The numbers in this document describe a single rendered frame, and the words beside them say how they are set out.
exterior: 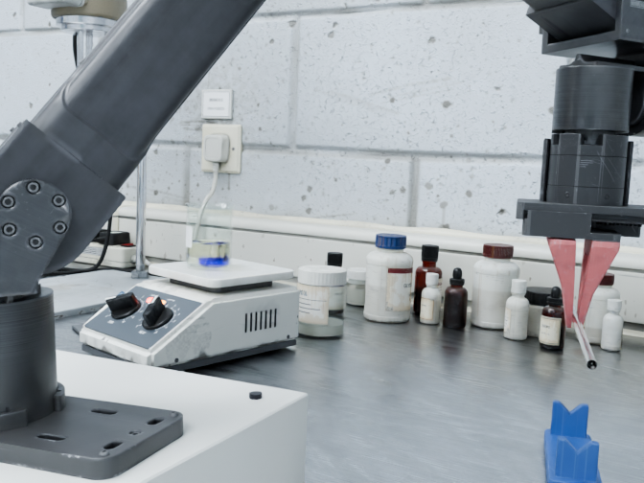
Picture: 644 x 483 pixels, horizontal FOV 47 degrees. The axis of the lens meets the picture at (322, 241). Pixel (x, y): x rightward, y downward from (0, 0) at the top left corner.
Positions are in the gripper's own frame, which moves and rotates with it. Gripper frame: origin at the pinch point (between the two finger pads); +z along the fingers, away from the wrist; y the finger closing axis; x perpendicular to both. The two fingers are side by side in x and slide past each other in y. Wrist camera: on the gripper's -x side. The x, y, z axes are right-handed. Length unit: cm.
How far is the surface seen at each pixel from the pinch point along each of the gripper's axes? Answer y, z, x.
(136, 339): 39.4, 6.2, -0.4
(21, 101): 109, -21, -74
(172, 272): 39.7, 0.8, -8.4
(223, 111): 57, -19, -61
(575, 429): -0.4, 7.9, 4.1
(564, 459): 0.8, 7.3, 12.0
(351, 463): 15.0, 9.5, 12.7
